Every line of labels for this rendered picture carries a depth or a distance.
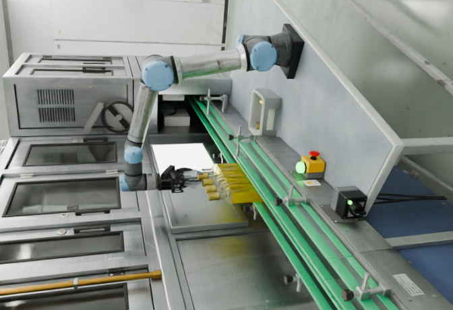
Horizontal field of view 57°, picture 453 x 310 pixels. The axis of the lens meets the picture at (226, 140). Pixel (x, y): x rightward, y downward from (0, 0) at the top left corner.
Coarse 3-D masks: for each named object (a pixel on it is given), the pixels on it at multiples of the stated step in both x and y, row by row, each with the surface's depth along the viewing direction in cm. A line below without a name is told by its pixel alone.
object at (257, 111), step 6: (252, 96) 213; (258, 96) 214; (252, 102) 215; (258, 102) 215; (264, 102) 199; (252, 108) 216; (258, 108) 217; (264, 108) 201; (252, 114) 217; (258, 114) 218; (252, 120) 218; (258, 120) 219; (252, 126) 219; (252, 132) 214; (258, 132) 213
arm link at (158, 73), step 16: (240, 48) 165; (256, 48) 161; (272, 48) 164; (144, 64) 162; (160, 64) 155; (176, 64) 159; (192, 64) 161; (208, 64) 162; (224, 64) 163; (240, 64) 165; (256, 64) 163; (272, 64) 166; (144, 80) 158; (160, 80) 158; (176, 80) 161
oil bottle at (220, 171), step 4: (220, 168) 192; (224, 168) 193; (228, 168) 193; (232, 168) 193; (236, 168) 193; (240, 168) 194; (216, 172) 190; (220, 172) 189; (224, 172) 189; (228, 172) 190; (232, 172) 190; (236, 172) 191; (240, 172) 191; (216, 176) 189
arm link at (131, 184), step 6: (144, 174) 179; (120, 180) 175; (126, 180) 175; (132, 180) 174; (138, 180) 176; (144, 180) 177; (120, 186) 177; (126, 186) 175; (132, 186) 175; (138, 186) 176; (144, 186) 177
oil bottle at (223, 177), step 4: (220, 176) 186; (224, 176) 186; (228, 176) 186; (232, 176) 186; (236, 176) 187; (240, 176) 187; (244, 176) 187; (220, 180) 184; (224, 180) 183; (220, 184) 184
